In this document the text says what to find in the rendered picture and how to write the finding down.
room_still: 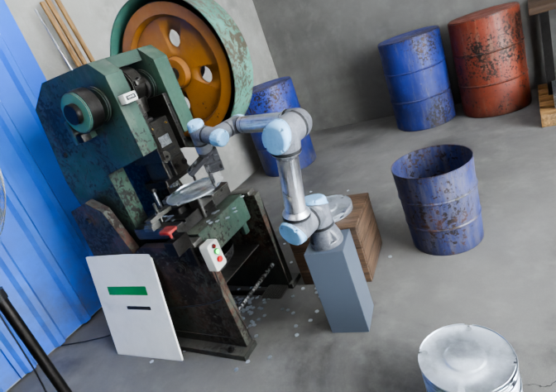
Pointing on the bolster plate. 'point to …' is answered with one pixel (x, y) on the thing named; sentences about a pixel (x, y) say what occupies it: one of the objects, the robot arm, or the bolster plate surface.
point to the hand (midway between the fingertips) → (213, 185)
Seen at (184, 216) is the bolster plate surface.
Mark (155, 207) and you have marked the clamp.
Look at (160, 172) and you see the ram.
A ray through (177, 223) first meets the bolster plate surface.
